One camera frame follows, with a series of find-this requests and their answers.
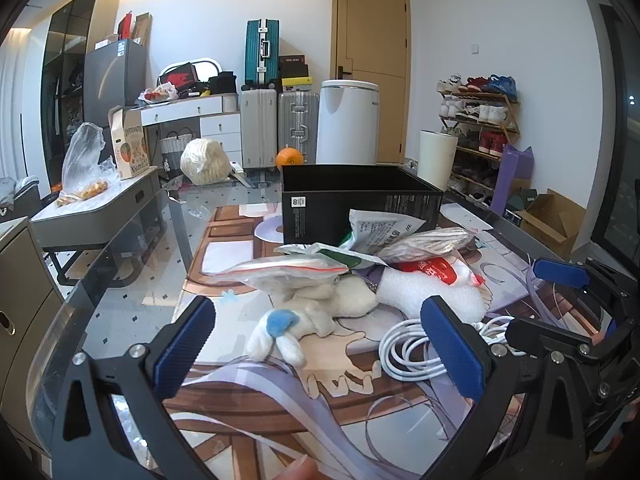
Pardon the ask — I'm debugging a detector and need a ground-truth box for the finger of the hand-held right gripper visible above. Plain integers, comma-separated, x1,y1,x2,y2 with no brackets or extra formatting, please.
532,257,636,321
504,317,618,368

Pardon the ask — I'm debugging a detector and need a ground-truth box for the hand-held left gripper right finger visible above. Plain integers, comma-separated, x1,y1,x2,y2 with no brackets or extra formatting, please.
419,296,588,480

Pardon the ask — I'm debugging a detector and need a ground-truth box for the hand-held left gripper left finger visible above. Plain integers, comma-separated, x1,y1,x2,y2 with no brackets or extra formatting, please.
50,295,218,480

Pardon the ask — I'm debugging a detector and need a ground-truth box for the white cable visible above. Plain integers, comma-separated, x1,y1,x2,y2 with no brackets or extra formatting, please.
378,316,516,381

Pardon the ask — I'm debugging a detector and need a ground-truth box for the white foam sheet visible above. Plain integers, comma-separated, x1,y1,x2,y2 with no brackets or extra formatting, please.
376,257,486,323

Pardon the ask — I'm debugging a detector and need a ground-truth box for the red snack packet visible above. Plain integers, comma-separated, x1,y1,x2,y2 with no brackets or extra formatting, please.
395,256,458,286

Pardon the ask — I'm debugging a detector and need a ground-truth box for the zip bag with orange seal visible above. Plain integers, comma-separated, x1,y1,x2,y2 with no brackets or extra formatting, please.
202,255,351,292

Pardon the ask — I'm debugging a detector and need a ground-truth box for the white plush toy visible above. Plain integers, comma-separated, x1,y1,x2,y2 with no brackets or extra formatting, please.
246,275,378,366

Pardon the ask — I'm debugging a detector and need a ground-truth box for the white medicine packet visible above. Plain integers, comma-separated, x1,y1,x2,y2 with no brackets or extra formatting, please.
347,208,426,256

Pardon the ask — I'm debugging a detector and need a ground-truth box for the black cardboard box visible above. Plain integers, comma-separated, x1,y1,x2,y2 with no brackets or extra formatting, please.
280,164,445,246

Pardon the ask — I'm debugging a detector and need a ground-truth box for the person's left hand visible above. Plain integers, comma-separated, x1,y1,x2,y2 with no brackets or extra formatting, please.
272,457,318,480

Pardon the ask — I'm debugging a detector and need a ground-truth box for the open brown cardboard box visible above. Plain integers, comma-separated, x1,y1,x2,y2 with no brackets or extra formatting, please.
515,188,587,261

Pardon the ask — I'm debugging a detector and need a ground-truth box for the dark green box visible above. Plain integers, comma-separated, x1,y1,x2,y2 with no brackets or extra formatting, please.
502,187,538,223

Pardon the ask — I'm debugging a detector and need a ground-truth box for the printed desk mat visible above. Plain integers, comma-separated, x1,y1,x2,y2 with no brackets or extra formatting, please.
165,202,591,480

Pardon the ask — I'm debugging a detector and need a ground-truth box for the purple bag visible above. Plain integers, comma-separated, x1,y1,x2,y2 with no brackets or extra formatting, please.
490,144,535,216

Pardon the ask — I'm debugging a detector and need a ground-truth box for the grey side table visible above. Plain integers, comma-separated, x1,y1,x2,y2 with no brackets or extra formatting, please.
29,165,168,286

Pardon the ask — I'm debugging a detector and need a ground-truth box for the wooden shoe rack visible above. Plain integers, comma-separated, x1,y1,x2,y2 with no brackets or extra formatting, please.
437,74,521,206

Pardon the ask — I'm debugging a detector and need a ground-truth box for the green and white packet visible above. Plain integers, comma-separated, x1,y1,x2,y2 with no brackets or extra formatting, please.
275,242,388,276

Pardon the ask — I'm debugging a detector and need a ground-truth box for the white cylindrical bin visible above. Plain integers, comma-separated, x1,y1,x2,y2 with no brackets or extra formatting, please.
417,129,458,192

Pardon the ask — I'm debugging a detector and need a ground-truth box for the shoe rack with shoes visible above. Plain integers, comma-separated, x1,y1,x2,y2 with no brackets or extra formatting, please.
437,74,518,201

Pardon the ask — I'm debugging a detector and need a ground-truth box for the white bundle in plastic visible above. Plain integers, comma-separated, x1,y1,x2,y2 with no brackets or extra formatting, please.
180,137,232,186

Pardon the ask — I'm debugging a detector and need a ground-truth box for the white wicker basket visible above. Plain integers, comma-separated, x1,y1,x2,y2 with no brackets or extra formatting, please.
161,132,193,168

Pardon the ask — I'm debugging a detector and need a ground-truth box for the printed cardboard fruit box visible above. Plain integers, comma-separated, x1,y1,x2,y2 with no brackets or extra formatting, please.
108,105,152,181

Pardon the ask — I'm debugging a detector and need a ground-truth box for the plastic bag of oranges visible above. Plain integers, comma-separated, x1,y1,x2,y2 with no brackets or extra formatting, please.
56,122,118,207

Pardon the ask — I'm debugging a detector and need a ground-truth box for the white suitcase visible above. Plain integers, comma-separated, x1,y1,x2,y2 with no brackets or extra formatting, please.
240,87,278,170

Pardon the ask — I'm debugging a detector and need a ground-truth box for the white drawer desk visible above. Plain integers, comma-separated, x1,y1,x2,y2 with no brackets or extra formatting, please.
140,95,243,171

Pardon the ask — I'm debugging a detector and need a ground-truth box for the grey cloth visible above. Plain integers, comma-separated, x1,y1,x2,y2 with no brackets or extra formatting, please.
0,176,40,211

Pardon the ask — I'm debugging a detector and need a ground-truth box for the white round appliance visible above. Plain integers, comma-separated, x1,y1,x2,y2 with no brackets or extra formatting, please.
316,80,381,166

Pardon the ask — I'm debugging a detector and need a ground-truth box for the bag of red fruit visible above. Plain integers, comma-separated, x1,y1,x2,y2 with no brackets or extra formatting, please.
139,85,180,106

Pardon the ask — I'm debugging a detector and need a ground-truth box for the silver suitcase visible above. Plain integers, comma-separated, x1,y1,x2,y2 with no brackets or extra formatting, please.
277,91,321,166

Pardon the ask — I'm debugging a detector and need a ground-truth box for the black bag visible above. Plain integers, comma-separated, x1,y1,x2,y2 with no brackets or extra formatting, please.
207,72,238,96

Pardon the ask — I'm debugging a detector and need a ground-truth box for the red and black shoe box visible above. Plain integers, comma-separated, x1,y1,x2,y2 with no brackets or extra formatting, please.
157,61,200,88

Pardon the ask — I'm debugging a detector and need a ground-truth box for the grey fridge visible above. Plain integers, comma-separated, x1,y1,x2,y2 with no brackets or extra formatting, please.
83,39,148,123

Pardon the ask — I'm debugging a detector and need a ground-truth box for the white rounded mirror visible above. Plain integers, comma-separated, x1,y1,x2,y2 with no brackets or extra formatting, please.
159,57,222,86

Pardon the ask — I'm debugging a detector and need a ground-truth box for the dark brown box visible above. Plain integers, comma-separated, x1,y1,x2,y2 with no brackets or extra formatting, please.
279,55,308,78

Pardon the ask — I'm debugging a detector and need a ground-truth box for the teal suitcase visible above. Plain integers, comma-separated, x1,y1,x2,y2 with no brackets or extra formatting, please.
244,19,281,92

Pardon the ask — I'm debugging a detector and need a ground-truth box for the dark glass cabinet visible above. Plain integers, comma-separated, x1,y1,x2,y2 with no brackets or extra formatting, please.
40,0,121,183

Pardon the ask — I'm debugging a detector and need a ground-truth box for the flat brown carton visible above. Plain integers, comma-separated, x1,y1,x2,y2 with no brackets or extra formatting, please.
132,12,152,45

